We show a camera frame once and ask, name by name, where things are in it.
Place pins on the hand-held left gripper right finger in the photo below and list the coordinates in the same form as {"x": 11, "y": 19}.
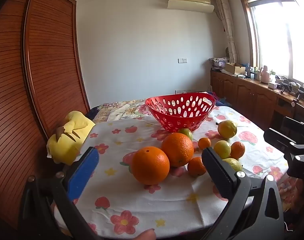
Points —
{"x": 218, "y": 172}

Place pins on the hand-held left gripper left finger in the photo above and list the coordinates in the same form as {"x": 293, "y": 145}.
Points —
{"x": 83, "y": 172}

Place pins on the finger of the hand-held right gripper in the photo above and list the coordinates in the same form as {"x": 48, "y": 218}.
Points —
{"x": 299, "y": 130}
{"x": 279, "y": 141}

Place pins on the small tangerine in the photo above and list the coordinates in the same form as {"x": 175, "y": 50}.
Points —
{"x": 239, "y": 150}
{"x": 196, "y": 167}
{"x": 204, "y": 143}

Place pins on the yellow pear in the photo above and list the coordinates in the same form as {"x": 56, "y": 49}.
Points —
{"x": 227, "y": 129}

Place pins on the large orange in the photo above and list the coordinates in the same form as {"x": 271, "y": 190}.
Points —
{"x": 150, "y": 166}
{"x": 178, "y": 150}

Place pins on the red perforated plastic basket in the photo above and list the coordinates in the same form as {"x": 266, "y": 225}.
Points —
{"x": 177, "y": 118}

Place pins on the person's left hand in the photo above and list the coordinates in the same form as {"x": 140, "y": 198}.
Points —
{"x": 147, "y": 235}

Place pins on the yellow plush toy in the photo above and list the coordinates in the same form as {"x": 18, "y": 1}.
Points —
{"x": 72, "y": 145}

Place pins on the black tripod device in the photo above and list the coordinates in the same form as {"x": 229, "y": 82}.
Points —
{"x": 286, "y": 86}
{"x": 300, "y": 95}

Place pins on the small white box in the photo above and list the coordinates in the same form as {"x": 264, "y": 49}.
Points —
{"x": 273, "y": 85}

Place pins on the wooden low cabinet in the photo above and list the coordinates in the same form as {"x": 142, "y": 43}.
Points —
{"x": 244, "y": 95}

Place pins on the dark blue blanket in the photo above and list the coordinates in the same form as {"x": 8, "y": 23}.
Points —
{"x": 92, "y": 112}

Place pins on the pink thermos jug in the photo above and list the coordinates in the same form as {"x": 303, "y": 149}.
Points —
{"x": 264, "y": 76}

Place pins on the white strawberry print tablecloth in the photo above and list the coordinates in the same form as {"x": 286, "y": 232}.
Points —
{"x": 142, "y": 205}

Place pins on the floral blanket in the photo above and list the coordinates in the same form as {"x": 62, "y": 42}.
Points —
{"x": 117, "y": 112}

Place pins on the open cardboard box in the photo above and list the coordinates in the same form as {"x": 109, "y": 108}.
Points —
{"x": 235, "y": 69}

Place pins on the wooden framed window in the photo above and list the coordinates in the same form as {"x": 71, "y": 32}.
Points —
{"x": 274, "y": 35}

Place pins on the folded patterned cloth stack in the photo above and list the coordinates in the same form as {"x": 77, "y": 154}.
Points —
{"x": 218, "y": 62}

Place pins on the wooden slatted wardrobe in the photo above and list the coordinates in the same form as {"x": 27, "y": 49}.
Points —
{"x": 42, "y": 67}

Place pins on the patterned beige curtain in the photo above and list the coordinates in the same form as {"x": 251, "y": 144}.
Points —
{"x": 227, "y": 25}

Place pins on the white air conditioner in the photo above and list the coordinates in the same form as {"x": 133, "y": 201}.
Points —
{"x": 189, "y": 5}

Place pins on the white wall outlet strip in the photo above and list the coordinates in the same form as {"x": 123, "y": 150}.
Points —
{"x": 184, "y": 91}

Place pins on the white wall switch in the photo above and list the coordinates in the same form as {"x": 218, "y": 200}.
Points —
{"x": 182, "y": 60}

